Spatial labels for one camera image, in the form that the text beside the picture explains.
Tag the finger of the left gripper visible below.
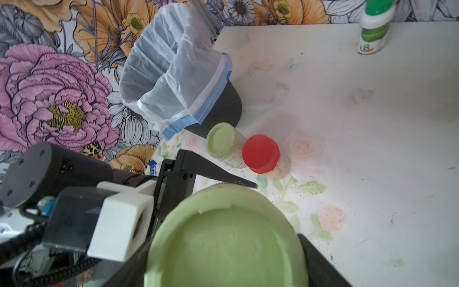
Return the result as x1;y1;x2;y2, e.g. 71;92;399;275
175;149;258;189

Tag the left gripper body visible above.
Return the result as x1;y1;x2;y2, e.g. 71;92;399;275
100;157;194;287

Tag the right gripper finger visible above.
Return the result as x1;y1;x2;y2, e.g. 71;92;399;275
298;233;351;287

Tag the green-lid peanut jar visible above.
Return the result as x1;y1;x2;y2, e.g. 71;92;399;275
206;123;247;169
144;184;308;287

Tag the black trash bin with liner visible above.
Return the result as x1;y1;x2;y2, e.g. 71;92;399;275
120;3;242;140

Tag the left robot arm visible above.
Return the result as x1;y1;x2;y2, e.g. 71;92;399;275
1;142;257;287

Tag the blue white small packet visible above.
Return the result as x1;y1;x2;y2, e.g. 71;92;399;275
147;160;158;177

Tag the red-lid peanut jar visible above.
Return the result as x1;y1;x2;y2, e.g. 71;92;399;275
242;135;290;180

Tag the small green-cap white bottle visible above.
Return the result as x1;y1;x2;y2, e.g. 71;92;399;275
357;0;396;55

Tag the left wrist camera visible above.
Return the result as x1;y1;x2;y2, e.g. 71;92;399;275
41;181;156;263

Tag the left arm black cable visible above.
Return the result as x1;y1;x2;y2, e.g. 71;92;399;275
0;222;101;287

